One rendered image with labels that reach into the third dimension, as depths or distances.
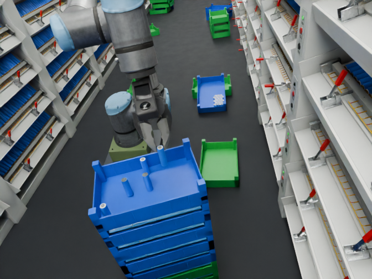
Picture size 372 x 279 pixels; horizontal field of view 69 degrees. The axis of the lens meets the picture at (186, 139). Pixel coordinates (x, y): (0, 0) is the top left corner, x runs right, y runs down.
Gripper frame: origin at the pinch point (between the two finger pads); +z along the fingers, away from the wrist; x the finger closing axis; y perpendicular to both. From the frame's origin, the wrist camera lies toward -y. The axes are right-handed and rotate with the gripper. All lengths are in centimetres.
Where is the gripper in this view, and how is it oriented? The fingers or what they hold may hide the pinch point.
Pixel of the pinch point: (159, 147)
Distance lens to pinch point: 70.6
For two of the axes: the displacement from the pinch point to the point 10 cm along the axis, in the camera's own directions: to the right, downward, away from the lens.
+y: -1.8, -3.7, 9.1
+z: 1.9, 9.0, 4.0
